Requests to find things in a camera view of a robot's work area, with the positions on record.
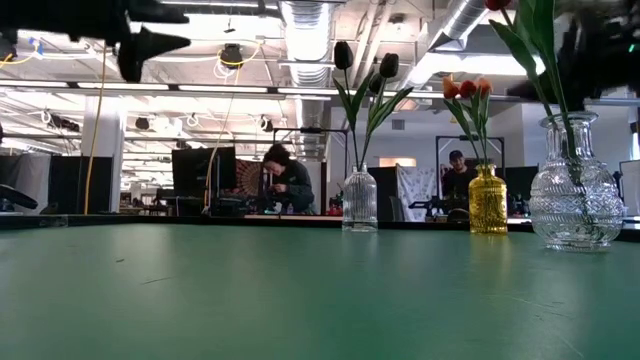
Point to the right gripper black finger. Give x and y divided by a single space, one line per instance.
540 91

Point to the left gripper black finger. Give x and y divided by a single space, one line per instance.
150 12
140 50

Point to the orange artificial tulip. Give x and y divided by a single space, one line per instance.
484 86
468 89
450 87

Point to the red artificial tulip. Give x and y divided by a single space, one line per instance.
497 4

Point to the black artificial tulip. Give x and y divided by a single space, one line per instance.
343 55
389 65
376 82

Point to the wide clear cut-glass vase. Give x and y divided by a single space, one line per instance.
575 210

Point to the yellow glass vase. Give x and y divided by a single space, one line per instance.
487 205

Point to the slim clear ribbed glass vase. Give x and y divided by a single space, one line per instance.
360 205

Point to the ceiling light strip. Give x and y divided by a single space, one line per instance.
125 86

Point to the black round ceiling device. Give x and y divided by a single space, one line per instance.
231 56

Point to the person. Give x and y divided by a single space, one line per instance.
295 185
457 180

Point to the black monitor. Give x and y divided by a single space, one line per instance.
200 172

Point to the black partition panel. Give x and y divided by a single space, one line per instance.
65 185

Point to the white patterned cloth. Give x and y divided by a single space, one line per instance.
417 190

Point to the grey curtain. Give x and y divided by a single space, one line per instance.
25 170

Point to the black chair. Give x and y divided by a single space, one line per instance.
15 196

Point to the green table mat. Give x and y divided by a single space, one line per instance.
250 300

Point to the black metal rig frame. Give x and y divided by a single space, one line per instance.
470 137
310 130

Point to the slim silver ceiling duct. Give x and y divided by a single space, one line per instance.
460 20

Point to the large silver ceiling duct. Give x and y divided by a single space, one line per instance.
306 40

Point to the mandala wall tapestry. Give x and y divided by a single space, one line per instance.
247 177

